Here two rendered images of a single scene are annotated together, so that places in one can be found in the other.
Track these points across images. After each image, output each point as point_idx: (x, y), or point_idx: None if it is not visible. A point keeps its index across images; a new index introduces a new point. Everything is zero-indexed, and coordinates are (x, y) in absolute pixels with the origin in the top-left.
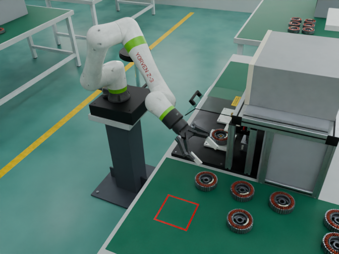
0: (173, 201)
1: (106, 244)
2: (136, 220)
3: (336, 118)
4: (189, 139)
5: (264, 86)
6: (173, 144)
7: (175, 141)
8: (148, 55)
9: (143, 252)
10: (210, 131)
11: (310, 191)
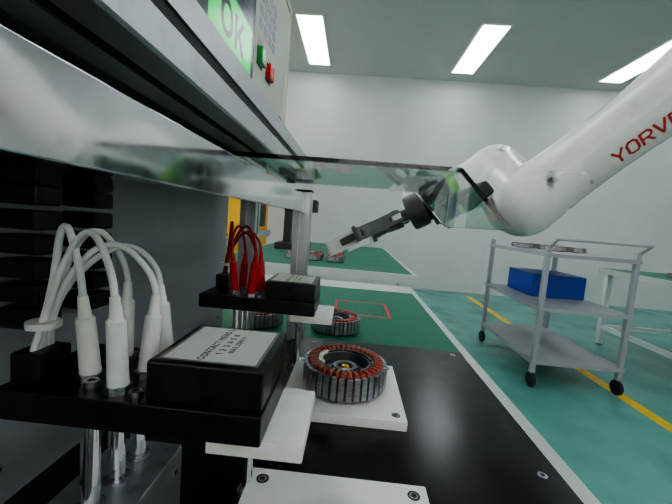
0: (375, 314)
1: (415, 295)
2: (405, 303)
3: None
4: (453, 385)
5: None
6: (493, 387)
7: (503, 398)
8: (662, 55)
9: (371, 292)
10: (355, 228)
11: None
